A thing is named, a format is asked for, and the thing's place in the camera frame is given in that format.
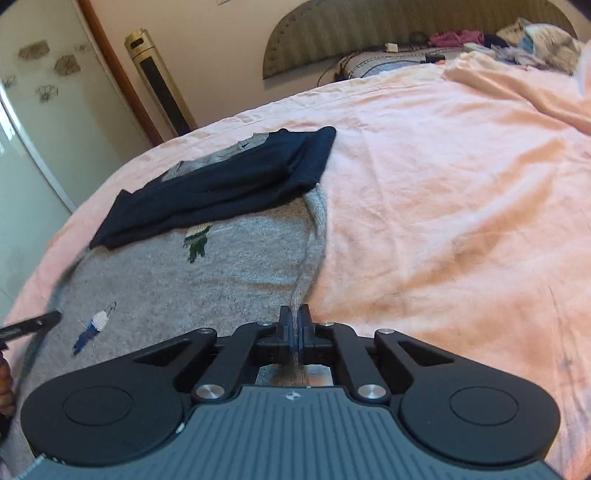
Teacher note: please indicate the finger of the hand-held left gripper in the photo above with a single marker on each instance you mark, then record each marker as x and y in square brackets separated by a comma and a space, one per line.
[32, 325]

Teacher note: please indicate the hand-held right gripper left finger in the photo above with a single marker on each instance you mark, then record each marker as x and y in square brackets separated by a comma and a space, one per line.
[286, 332]

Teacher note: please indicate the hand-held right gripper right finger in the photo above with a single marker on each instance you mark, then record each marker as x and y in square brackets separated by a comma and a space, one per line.
[304, 332]

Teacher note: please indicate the grey sweater with navy sleeves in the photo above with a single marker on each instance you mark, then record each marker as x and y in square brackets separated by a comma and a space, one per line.
[207, 286]

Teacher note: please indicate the pile of light clothes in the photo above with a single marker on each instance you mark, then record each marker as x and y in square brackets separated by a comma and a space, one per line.
[540, 44]

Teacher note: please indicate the person's left hand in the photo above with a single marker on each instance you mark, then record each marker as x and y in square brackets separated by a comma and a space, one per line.
[5, 387]

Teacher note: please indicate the cream wardrobe with flower print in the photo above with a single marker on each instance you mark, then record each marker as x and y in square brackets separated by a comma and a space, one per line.
[46, 138]

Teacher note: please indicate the pink bed sheet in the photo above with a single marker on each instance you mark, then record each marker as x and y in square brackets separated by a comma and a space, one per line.
[438, 184]

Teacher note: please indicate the gold tower fan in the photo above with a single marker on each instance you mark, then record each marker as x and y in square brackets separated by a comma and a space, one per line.
[157, 78]

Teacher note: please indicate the grey patterned pillow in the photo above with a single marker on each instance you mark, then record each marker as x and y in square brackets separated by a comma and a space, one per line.
[383, 62]

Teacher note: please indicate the small black device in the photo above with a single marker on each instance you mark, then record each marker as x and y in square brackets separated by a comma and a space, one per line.
[435, 58]

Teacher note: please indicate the olive upholstered headboard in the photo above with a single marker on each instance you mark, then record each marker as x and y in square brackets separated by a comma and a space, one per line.
[351, 23]

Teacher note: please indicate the magenta cloth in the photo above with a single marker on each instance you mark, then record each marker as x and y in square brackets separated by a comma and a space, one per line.
[457, 38]

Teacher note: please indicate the brown wooden door frame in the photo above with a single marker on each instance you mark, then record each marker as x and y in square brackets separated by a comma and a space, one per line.
[117, 74]

